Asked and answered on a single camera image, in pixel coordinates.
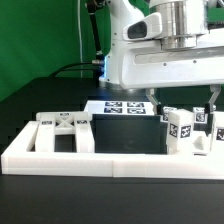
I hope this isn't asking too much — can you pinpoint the white chair back frame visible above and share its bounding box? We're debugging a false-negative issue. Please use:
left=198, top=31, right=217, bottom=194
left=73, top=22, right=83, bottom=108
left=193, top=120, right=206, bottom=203
left=35, top=111, right=95, bottom=153

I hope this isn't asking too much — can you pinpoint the white chair seat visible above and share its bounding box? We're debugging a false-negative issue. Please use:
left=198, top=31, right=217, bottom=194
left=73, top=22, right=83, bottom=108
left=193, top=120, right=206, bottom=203
left=166, top=131, right=211, bottom=156

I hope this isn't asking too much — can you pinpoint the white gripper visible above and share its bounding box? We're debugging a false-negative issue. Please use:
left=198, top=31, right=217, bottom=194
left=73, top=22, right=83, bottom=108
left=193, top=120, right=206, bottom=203
left=119, top=12, right=224, bottom=115

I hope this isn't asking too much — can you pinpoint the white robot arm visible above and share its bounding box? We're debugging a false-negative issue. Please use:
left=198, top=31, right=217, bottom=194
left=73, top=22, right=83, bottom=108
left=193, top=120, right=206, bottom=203
left=86, top=0, right=224, bottom=114

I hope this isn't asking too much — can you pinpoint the white U-shaped fence frame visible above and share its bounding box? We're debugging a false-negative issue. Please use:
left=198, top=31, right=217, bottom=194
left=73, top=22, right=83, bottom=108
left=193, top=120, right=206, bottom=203
left=1, top=121, right=224, bottom=180

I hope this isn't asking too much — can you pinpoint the white sheet with markers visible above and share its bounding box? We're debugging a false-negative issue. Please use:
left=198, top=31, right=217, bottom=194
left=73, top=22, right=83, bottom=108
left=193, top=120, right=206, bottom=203
left=84, top=100, right=154, bottom=116

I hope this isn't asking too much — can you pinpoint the white cable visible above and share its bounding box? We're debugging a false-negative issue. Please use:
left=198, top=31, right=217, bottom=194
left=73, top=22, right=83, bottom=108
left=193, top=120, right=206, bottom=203
left=77, top=0, right=84, bottom=79

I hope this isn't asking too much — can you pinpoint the black cable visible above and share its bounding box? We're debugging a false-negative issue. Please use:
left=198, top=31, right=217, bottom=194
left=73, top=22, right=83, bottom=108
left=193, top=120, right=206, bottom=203
left=49, top=60, right=105, bottom=78

